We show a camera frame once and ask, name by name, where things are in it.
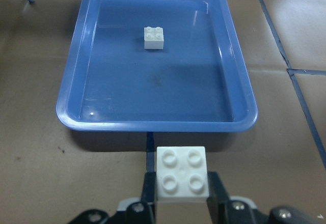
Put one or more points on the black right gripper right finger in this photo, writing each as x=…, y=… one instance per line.
x=224, y=209

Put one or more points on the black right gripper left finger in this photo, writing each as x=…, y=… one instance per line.
x=143, y=210

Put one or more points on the blue plastic tray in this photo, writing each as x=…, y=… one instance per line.
x=197, y=83

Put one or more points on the white block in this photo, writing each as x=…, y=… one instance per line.
x=181, y=174
x=153, y=38

